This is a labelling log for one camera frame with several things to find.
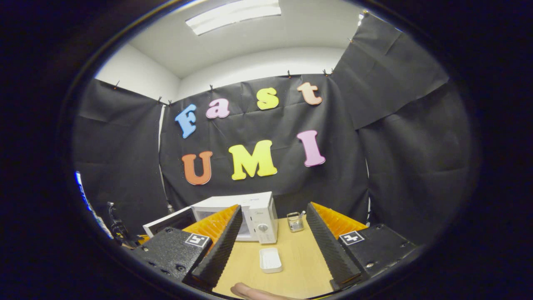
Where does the long ceiling light panel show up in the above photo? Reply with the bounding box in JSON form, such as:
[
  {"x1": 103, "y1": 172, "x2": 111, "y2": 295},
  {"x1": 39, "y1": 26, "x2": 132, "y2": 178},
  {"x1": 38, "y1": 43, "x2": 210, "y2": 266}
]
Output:
[{"x1": 185, "y1": 0, "x2": 282, "y2": 36}]

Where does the metal mesh holder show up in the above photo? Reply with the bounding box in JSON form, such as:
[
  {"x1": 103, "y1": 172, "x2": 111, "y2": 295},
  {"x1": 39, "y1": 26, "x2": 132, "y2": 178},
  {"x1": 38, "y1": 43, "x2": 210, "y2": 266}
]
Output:
[{"x1": 287, "y1": 210, "x2": 306, "y2": 233}]

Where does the small white ribbed tray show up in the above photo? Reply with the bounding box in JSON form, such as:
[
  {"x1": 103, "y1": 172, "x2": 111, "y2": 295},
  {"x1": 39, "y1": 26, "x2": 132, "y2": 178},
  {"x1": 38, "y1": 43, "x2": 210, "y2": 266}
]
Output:
[{"x1": 259, "y1": 247, "x2": 283, "y2": 274}]

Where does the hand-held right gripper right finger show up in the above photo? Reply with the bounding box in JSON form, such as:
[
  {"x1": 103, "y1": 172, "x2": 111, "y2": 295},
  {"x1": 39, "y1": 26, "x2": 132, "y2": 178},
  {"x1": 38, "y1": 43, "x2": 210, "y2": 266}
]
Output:
[{"x1": 306, "y1": 202, "x2": 417, "y2": 291}]

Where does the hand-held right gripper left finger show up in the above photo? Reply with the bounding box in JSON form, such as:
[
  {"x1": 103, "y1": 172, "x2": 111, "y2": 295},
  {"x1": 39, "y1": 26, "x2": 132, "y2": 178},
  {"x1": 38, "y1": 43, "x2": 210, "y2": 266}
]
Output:
[{"x1": 133, "y1": 204, "x2": 244, "y2": 290}]

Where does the white microwave oven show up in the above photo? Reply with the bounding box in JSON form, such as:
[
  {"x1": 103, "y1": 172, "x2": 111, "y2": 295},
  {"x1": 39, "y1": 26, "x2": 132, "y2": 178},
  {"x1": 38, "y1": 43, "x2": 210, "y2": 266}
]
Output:
[{"x1": 143, "y1": 192, "x2": 279, "y2": 245}]

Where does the black backdrop cloth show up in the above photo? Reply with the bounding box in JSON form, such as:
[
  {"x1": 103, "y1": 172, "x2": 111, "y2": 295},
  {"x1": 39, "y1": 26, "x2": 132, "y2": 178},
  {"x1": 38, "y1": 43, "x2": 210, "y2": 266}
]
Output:
[{"x1": 71, "y1": 12, "x2": 473, "y2": 246}]

